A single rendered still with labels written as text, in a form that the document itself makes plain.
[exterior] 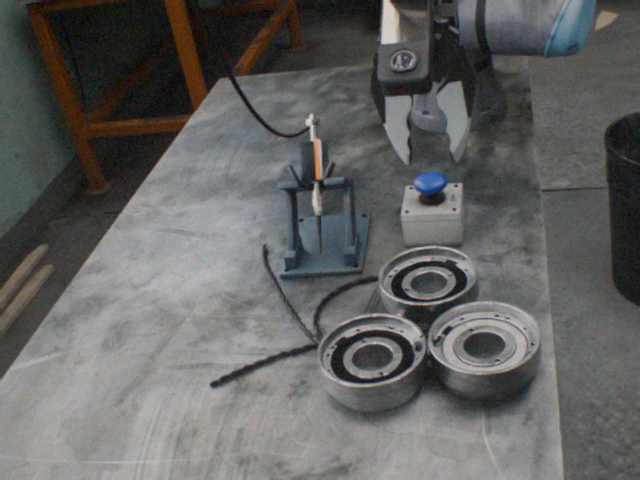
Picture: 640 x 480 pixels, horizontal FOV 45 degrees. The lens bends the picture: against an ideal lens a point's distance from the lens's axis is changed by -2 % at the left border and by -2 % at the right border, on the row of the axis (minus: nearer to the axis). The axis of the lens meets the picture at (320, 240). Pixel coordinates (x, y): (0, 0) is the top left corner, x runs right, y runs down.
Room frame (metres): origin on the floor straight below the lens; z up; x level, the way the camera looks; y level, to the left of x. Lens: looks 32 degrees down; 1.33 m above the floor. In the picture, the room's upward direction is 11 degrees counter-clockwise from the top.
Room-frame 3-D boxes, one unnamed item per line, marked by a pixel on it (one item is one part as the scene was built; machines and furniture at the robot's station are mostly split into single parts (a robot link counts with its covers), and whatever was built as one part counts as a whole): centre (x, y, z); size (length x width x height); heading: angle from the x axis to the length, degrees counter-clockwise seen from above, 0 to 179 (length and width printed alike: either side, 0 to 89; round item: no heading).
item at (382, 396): (0.57, -0.03, 0.82); 0.10 x 0.10 x 0.04
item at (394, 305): (0.67, -0.10, 0.82); 0.10 x 0.10 x 0.04
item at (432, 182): (0.82, -0.14, 0.85); 0.04 x 0.04 x 0.05
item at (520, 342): (0.56, -0.13, 0.82); 0.08 x 0.08 x 0.02
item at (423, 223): (0.82, -0.15, 0.82); 0.08 x 0.07 x 0.05; 163
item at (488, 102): (1.14, -0.26, 0.85); 0.15 x 0.15 x 0.10
